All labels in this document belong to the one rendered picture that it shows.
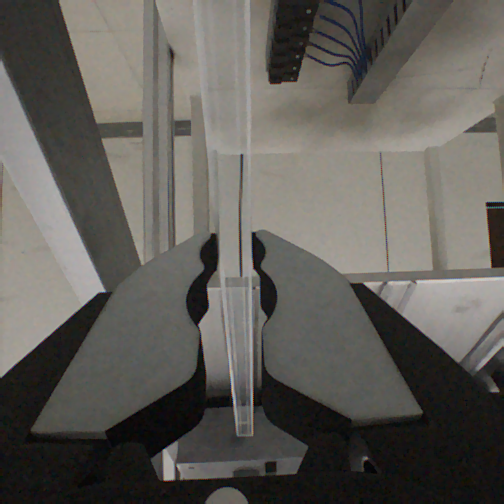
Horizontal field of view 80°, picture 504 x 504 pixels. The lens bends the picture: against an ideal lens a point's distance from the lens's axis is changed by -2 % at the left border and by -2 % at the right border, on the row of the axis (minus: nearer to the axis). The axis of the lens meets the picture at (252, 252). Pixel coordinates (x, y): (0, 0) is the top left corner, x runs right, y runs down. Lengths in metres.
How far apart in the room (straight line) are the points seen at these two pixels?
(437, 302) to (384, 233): 1.85
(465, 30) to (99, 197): 0.58
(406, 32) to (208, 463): 0.55
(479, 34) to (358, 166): 1.55
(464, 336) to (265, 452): 0.20
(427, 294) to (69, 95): 0.25
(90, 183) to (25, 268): 2.13
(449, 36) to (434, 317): 0.47
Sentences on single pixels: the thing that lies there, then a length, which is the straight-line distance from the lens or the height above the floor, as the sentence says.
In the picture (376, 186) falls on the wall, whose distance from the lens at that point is 2.15.
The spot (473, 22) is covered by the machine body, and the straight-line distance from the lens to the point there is 0.64.
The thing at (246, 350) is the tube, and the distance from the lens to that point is 0.18.
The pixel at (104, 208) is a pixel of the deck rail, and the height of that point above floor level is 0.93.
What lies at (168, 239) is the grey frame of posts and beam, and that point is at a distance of 0.46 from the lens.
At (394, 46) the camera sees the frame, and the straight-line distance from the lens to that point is 0.55.
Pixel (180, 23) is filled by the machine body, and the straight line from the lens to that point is 0.54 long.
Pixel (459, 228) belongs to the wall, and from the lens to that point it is 2.37.
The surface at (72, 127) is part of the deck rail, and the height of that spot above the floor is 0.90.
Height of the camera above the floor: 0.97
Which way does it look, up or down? 4 degrees down
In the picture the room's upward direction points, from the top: 178 degrees clockwise
